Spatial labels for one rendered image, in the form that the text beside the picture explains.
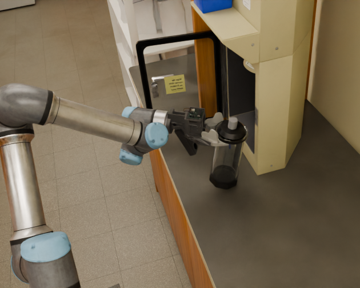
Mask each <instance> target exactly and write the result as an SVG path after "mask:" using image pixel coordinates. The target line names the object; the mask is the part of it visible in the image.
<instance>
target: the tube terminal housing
mask: <svg viewBox="0 0 360 288"><path fill-rule="evenodd" d="M232 6H233V7H234V8H235V9H236V10H237V11H238V12H239V13H240V14H241V15H242V16H243V17H244V18H245V19H246V20H247V21H248V22H249V23H250V24H251V25H252V26H253V27H254V28H255V29H256V30H258V31H259V62H258V63H254V64H252V63H251V65H252V67H253V68H254V70H255V107H256V108H257V109H258V126H257V125H256V124H255V146H254V154H253V153H252V152H251V150H250V149H249V147H248V145H247V144H246V142H245V141H244V145H243V150H242V152H243V153H244V155H245V157H246V158H247V160H248V161H249V163H250V164H251V166H252V168H253V169H254V171H255V172H256V174H257V175H261V174H264V173H268V172H271V171H275V170H279V169H283V168H285V167H286V165H287V163H288V161H289V159H290V157H291V155H292V153H293V151H294V149H295V148H296V146H297V144H298V142H299V140H300V138H301V133H302V122H303V111H304V104H305V92H306V81H307V70H308V63H309V51H310V40H311V28H312V21H313V10H314V0H251V6H250V11H249V10H248V9H247V8H246V7H245V6H244V5H243V4H242V0H232Z"/></svg>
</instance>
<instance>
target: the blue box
mask: <svg viewBox="0 0 360 288"><path fill-rule="evenodd" d="M194 3H195V5H196V6H197V7H198V8H199V9H200V11H201V12H202V13H203V14H204V13H210V12H213V11H218V10H223V9H229V8H232V0H194Z"/></svg>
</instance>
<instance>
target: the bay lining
mask: <svg viewBox="0 0 360 288"><path fill-rule="evenodd" d="M243 61H244V59H243V58H242V57H240V56H239V55H238V54H236V53H235V52H233V51H232V50H231V49H229V48H228V47H227V78H228V96H229V116H230V117H232V116H235V115H238V114H243V113H247V112H250V111H254V110H255V73H252V72H250V71H248V69H246V68H245V67H244V64H243Z"/></svg>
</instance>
